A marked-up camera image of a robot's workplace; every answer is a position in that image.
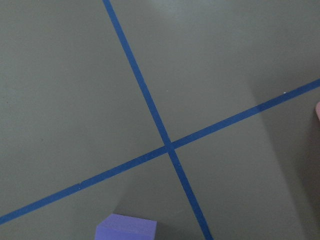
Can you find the purple foam block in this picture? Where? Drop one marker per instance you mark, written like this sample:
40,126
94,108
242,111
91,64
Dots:
121,227

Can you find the pink plastic bin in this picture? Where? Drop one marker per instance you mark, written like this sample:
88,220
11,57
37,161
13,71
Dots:
317,110

